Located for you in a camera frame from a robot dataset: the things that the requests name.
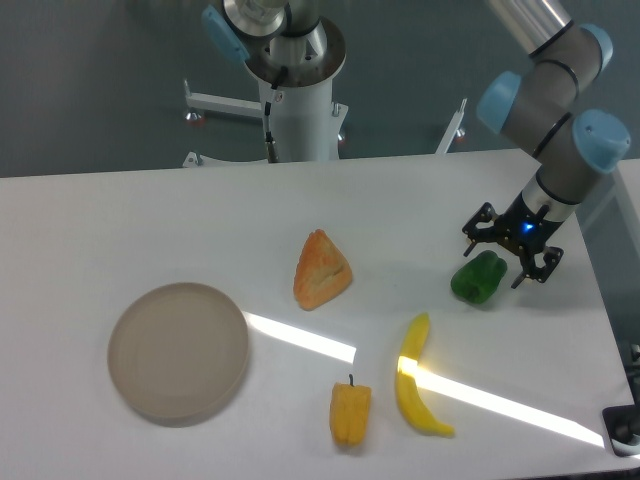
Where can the black clamp at table edge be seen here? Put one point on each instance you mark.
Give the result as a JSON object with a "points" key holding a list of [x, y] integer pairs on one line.
{"points": [[622, 422]]}

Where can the green bell pepper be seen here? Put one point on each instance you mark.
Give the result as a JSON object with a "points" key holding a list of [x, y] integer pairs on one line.
{"points": [[478, 280]]}

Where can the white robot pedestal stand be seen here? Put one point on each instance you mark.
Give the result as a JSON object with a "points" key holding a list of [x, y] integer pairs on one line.
{"points": [[294, 71]]}

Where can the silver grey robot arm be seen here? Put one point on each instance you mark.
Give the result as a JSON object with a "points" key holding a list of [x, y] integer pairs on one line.
{"points": [[574, 152]]}

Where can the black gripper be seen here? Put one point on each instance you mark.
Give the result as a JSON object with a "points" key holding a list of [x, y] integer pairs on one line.
{"points": [[521, 231]]}

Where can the orange pastry wedge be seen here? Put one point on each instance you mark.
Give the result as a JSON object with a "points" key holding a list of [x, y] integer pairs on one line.
{"points": [[322, 272]]}

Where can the yellow bell pepper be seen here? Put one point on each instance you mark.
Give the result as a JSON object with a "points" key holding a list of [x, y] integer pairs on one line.
{"points": [[349, 413]]}

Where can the yellow banana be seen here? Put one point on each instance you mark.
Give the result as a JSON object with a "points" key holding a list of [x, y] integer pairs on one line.
{"points": [[412, 408]]}

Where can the beige round plate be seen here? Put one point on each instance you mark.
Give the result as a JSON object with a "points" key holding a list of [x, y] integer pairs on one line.
{"points": [[178, 354]]}

